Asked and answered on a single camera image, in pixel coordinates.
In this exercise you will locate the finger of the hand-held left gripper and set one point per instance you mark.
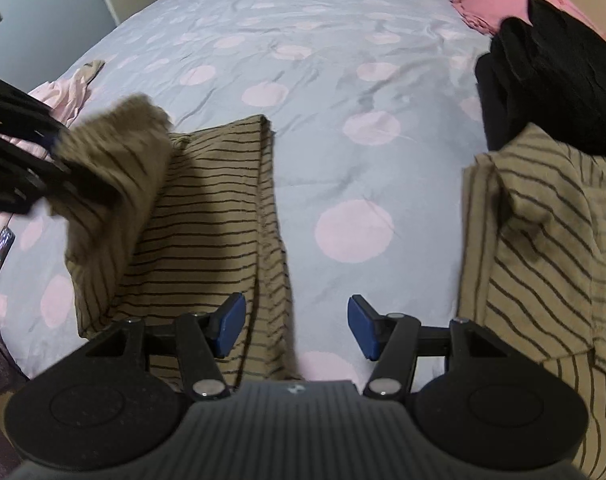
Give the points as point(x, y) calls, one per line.
point(23, 180)
point(18, 105)

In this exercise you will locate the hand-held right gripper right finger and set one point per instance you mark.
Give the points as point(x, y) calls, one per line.
point(363, 327)

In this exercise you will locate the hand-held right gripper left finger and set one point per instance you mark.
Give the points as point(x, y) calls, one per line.
point(230, 325)

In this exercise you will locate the olive striped garment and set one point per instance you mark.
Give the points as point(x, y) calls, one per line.
point(208, 210)

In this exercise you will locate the pink garment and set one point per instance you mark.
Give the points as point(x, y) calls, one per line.
point(68, 95)

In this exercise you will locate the olive striped collared shirt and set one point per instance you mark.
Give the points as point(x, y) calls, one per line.
point(543, 260)

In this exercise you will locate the bed with polka dot sheet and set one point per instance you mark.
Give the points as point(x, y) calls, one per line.
point(308, 110)

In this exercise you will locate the black garment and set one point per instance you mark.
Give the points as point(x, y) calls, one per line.
point(558, 75)

